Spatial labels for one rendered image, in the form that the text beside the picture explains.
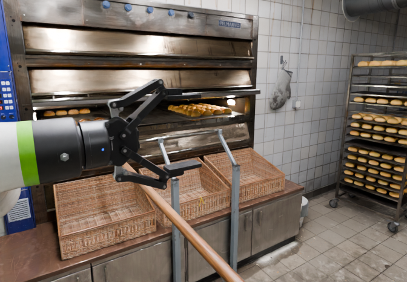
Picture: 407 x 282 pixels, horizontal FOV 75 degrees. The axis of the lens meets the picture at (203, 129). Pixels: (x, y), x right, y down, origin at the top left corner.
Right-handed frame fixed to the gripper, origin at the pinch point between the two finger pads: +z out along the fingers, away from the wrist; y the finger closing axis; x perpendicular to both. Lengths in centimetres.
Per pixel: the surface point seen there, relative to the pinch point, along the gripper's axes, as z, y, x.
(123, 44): 32, -30, -154
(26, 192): -37, 65, -152
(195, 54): 89, -24, -149
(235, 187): 88, 69, -93
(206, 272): 68, 135, -99
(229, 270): 6.1, 31.0, 4.6
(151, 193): 5.2, 30.4, -38.9
